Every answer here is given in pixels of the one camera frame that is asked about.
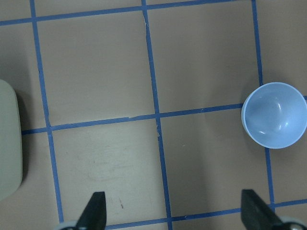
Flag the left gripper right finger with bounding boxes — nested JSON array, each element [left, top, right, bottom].
[[241, 189, 283, 230]]

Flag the blue bowl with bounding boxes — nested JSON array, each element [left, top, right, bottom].
[[241, 82, 307, 149]]

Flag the cream two-slot toaster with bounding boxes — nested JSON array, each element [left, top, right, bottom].
[[0, 80, 23, 200]]

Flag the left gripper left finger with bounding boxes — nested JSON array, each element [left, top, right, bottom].
[[75, 192, 106, 230]]

